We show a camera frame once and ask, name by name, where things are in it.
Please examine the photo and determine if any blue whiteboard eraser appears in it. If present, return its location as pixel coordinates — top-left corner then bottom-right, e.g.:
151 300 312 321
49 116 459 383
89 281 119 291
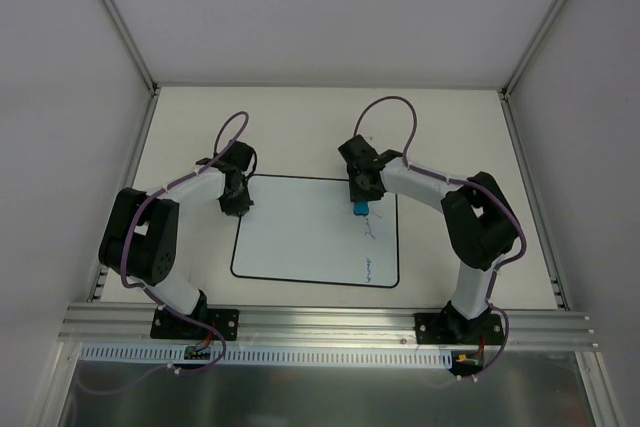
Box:
353 201 370 216

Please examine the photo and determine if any white whiteboard black rim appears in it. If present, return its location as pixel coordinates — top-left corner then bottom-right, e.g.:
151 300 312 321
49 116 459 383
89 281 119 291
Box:
231 175 400 289

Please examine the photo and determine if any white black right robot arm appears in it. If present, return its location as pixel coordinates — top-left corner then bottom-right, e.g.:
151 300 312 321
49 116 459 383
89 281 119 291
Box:
344 151 522 343

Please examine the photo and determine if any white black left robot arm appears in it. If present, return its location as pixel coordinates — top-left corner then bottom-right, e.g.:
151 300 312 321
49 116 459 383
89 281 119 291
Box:
98 167 253 338

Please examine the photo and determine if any shiny metal front panel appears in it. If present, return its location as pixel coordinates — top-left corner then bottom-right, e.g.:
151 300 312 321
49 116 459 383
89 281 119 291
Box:
59 354 594 426

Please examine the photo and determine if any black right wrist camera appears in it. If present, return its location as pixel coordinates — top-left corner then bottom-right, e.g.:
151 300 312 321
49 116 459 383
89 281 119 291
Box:
338 134 378 168

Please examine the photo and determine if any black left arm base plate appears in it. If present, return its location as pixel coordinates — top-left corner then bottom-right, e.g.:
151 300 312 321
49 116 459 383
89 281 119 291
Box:
150 308 240 341

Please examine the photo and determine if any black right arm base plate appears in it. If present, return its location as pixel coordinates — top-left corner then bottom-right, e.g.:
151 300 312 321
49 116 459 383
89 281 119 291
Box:
413 312 504 346

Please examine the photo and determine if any aluminium front rail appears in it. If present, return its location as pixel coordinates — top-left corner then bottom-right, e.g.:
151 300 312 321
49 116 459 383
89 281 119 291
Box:
58 302 601 352

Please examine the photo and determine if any white slotted cable duct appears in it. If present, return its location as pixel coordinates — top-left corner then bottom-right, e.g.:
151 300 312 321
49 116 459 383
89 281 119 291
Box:
79 343 453 370

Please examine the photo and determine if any aluminium left corner post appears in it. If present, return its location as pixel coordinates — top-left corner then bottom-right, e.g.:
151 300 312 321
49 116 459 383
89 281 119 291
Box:
98 0 157 95

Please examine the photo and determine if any aluminium corner post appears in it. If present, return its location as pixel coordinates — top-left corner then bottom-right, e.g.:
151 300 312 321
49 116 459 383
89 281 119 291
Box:
98 0 157 95
501 0 570 99

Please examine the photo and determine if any aluminium right corner post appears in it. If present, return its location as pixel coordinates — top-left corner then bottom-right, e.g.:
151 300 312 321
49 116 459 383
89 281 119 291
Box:
501 0 570 99

